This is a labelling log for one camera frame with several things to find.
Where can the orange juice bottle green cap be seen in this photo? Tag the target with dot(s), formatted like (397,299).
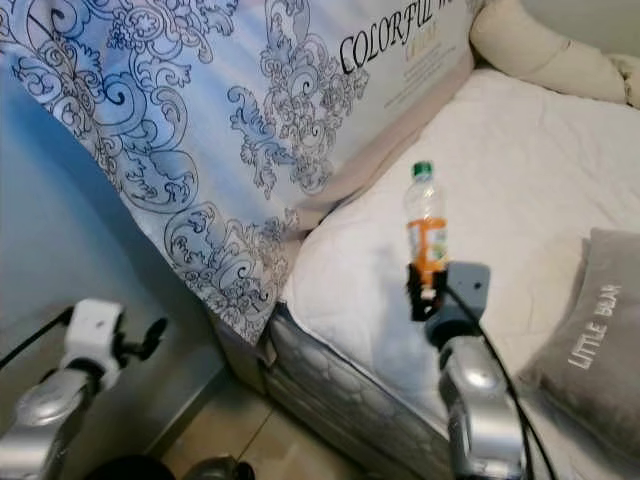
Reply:
(425,215)

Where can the grey little bear pillow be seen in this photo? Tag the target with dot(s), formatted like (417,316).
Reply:
(590,330)

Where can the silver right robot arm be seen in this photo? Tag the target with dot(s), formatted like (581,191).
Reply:
(480,400)

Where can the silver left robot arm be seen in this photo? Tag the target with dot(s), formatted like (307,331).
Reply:
(50,410)

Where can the robot left leg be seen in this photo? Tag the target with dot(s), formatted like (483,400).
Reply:
(118,470)

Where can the robot leg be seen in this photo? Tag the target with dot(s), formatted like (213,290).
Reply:
(218,471)
(118,470)

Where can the grey patterned mattress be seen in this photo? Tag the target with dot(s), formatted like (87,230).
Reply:
(340,390)

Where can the white quilted mattress pad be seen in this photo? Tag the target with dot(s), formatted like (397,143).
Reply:
(510,170)

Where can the robot right leg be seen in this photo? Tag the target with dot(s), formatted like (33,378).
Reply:
(218,471)

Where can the white cloth blue floral print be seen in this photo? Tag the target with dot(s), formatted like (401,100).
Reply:
(210,100)

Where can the long beige bolster pillow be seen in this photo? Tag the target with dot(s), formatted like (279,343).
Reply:
(540,45)

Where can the short beige bolster pillow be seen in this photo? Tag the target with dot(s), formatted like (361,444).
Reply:
(630,80)

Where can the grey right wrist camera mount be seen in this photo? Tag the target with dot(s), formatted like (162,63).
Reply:
(468,282)

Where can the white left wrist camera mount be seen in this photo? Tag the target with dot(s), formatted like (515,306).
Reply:
(95,330)

